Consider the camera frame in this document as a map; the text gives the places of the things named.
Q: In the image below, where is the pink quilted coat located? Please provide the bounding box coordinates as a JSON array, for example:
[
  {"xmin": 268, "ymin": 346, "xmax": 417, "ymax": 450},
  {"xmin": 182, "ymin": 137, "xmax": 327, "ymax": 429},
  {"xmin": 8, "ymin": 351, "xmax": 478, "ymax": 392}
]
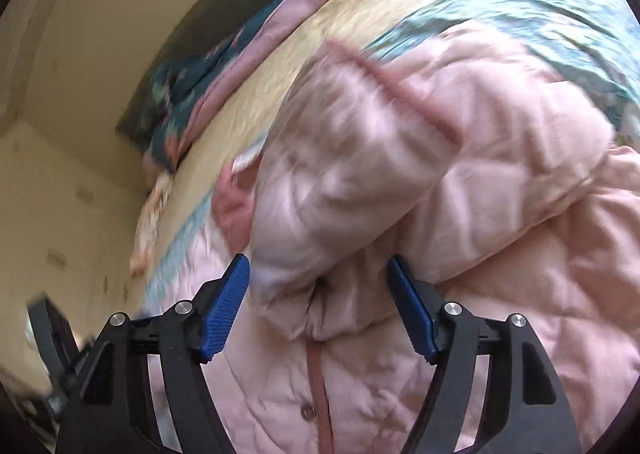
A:
[{"xmin": 164, "ymin": 28, "xmax": 639, "ymax": 453}]

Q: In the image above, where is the peach floral cloth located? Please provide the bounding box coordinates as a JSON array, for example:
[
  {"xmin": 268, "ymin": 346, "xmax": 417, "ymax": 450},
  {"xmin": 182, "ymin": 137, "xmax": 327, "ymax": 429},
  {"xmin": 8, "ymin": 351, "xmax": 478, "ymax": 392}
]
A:
[{"xmin": 129, "ymin": 172, "xmax": 174, "ymax": 278}]

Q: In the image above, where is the teal pink floral quilt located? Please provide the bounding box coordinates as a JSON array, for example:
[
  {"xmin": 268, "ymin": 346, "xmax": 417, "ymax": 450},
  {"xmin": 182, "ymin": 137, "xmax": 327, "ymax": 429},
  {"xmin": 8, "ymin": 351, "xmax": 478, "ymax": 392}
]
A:
[{"xmin": 140, "ymin": 0, "xmax": 329, "ymax": 178}]

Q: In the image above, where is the Hello Kitty bed sheet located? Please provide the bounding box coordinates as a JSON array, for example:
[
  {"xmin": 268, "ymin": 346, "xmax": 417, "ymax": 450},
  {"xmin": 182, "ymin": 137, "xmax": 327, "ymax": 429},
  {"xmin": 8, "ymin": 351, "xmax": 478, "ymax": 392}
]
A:
[{"xmin": 143, "ymin": 0, "xmax": 639, "ymax": 310}]

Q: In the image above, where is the beige mattress cover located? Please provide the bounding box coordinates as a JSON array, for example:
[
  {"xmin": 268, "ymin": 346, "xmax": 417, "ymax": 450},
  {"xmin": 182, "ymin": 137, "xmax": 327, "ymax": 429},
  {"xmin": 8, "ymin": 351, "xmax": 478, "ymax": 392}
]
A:
[{"xmin": 155, "ymin": 0, "xmax": 434, "ymax": 259}]

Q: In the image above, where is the dark grey headboard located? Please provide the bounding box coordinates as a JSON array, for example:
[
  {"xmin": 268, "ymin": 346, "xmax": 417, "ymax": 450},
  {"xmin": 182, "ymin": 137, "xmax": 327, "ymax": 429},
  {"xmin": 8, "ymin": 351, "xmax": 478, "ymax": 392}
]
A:
[{"xmin": 116, "ymin": 0, "xmax": 272, "ymax": 153}]

